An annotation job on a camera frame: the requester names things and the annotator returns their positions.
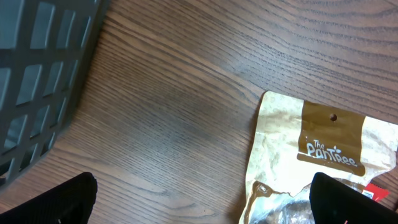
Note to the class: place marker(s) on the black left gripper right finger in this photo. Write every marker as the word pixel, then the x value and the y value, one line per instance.
pixel 333 202

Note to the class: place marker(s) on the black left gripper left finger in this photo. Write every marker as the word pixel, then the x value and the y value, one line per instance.
pixel 70 202

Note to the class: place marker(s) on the red snack stick packet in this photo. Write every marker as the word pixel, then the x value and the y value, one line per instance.
pixel 375 192

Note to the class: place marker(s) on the brown cookie snack bag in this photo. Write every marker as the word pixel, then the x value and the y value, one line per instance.
pixel 294 140

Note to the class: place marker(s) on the grey plastic mesh basket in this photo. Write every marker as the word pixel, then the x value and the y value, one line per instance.
pixel 46 51

